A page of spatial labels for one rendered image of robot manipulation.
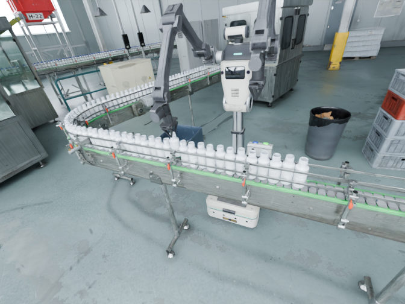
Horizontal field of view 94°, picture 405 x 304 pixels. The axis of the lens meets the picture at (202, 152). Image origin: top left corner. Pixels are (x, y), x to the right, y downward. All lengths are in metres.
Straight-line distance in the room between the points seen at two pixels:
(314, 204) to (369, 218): 0.22
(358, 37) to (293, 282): 9.30
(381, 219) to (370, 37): 9.38
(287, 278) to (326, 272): 0.32
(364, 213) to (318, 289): 0.96
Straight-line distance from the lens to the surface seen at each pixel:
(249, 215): 1.90
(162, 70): 1.05
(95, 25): 11.72
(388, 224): 1.22
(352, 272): 2.12
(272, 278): 1.90
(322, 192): 1.10
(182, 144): 1.14
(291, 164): 1.01
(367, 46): 10.29
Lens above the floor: 1.73
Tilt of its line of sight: 33 degrees down
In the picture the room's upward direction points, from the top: 7 degrees counter-clockwise
